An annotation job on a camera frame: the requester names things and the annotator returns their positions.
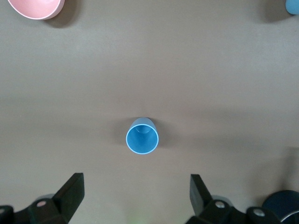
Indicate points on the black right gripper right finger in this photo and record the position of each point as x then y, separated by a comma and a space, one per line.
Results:
201, 200

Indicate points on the blue plastic cup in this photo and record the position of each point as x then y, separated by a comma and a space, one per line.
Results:
293, 7
142, 142

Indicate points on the pink bowl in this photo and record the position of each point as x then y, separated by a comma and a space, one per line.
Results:
35, 9

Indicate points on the brown table cover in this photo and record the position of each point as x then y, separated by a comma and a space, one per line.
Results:
149, 70

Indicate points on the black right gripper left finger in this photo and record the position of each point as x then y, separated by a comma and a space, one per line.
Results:
67, 198

